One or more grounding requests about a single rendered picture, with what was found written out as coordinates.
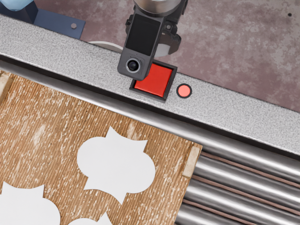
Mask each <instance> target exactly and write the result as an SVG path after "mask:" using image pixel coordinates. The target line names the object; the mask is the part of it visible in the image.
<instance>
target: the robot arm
mask: <svg viewBox="0 0 300 225"><path fill-rule="evenodd" d="M32 1H33V0H0V2H1V3H2V4H3V5H4V6H5V7H6V8H8V9H9V10H12V11H19V10H21V9H23V8H24V7H25V6H27V5H28V4H29V3H31V2H32ZM133 1H134V4H135V5H134V8H133V10H134V14H132V15H130V17H129V19H127V21H126V23H125V26H126V29H125V32H126V34H127V37H126V40H125V44H124V47H123V50H122V53H121V57H120V60H119V63H118V66H117V71H118V72H119V73H120V74H121V75H124V76H127V77H130V78H132V79H135V80H138V81H142V80H143V79H145V78H146V77H147V76H148V74H149V71H150V68H151V65H152V62H153V59H154V57H162V56H166V55H171V54H173V53H174V52H176V51H177V50H178V49H179V46H180V43H181V40H182V38H181V37H180V36H179V35H178V34H176V33H177V29H178V28H177V24H178V22H179V19H180V16H181V14H182V15H184V12H185V9H186V7H187V4H188V0H133Z"/></svg>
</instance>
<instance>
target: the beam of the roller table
mask: <svg viewBox="0 0 300 225"><path fill-rule="evenodd" d="M120 57H121V53H119V52H115V51H113V50H109V49H106V48H103V47H101V46H97V45H94V44H91V43H89V42H85V41H82V40H79V39H77V38H74V37H70V36H67V35H64V34H61V33H58V32H55V31H52V30H49V29H46V28H43V27H40V26H37V25H34V24H31V23H28V22H25V21H22V20H19V19H16V18H13V17H9V16H6V15H4V14H1V13H0V60H2V61H5V62H8V63H11V64H14V65H17V66H20V67H23V68H26V69H29V70H32V71H35V72H38V73H41V74H44V75H47V76H50V77H53V78H55V79H59V80H61V81H64V82H67V83H71V84H73V85H76V86H79V87H82V88H85V89H88V90H91V91H94V92H97V93H100V94H103V95H106V96H109V97H112V98H114V99H117V100H121V101H124V102H126V103H129V104H133V105H135V106H138V107H141V108H144V109H147V110H150V111H153V112H156V113H159V114H162V115H165V116H167V117H171V118H174V119H177V120H179V121H183V122H186V123H188V124H191V125H194V126H197V127H200V128H203V129H206V130H209V131H212V132H215V133H218V134H221V135H224V136H227V137H230V138H233V139H236V140H239V141H241V142H244V143H247V144H250V145H253V146H256V147H259V148H262V149H265V150H268V151H271V152H274V153H277V154H280V155H283V156H286V157H289V158H292V159H294V160H297V161H300V112H297V111H294V110H291V109H288V108H285V107H282V106H279V105H276V104H273V103H270V102H267V101H264V100H261V99H258V98H255V97H252V96H249V95H246V94H243V93H240V92H237V91H234V90H231V89H228V88H225V87H222V86H218V85H215V84H212V83H209V82H206V81H203V80H200V79H197V78H194V77H191V76H188V75H185V74H182V73H179V72H176V75H175V78H174V81H173V83H172V86H171V89H170V92H169V94H168V97H167V100H166V103H165V104H164V103H161V102H158V101H155V100H152V99H149V98H146V97H143V96H140V95H137V94H134V93H131V92H129V87H130V85H131V82H132V78H130V77H127V76H124V75H121V74H120V73H119V72H118V71H117V66H118V63H119V60H120ZM182 83H186V84H188V85H190V86H191V88H192V94H191V96H190V97H188V98H186V99H182V98H180V97H178V95H177V93H176V89H177V87H178V86H179V85H180V84H182Z"/></svg>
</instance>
